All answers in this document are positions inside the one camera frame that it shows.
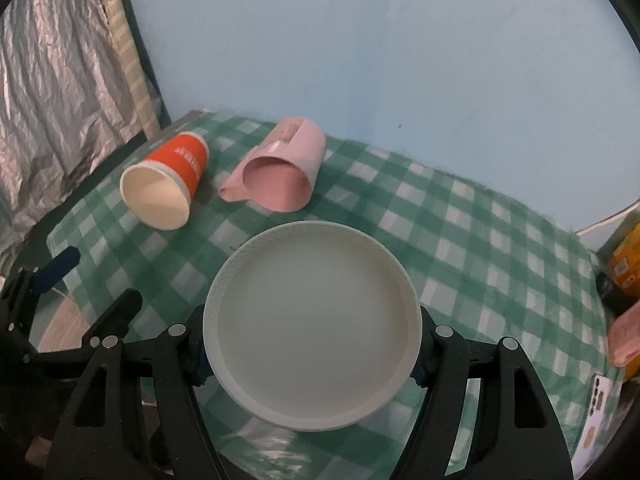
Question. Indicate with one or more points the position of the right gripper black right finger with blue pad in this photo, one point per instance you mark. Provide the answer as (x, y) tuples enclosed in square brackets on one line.
[(516, 434)]

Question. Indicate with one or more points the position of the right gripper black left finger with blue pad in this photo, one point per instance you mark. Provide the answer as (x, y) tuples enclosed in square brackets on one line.
[(133, 412)]

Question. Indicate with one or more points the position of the green paper cup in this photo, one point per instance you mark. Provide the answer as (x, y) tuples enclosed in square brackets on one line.
[(312, 326)]

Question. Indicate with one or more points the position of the orange paper cup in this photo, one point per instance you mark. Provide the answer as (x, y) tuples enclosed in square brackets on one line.
[(160, 189)]

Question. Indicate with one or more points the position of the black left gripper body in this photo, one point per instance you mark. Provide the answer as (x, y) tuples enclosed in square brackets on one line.
[(46, 344)]

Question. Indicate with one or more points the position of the white smartphone with stickers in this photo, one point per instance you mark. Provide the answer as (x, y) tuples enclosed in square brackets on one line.
[(601, 407)]

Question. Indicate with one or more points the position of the pink drink bottle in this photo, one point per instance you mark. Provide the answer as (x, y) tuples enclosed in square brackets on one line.
[(624, 337)]

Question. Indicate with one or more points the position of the green white checkered tablecloth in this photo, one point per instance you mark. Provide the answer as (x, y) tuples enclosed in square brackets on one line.
[(482, 263)]

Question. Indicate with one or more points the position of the orange juice bottle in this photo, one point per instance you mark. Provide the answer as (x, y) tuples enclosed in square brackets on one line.
[(623, 265)]

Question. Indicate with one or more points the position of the pink plastic mug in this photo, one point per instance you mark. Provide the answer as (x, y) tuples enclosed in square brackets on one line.
[(280, 172)]

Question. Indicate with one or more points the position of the silver foil curtain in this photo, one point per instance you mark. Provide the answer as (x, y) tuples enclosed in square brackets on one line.
[(65, 107)]

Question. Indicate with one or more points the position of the green striped fabric strip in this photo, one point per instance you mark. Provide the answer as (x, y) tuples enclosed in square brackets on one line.
[(131, 66)]

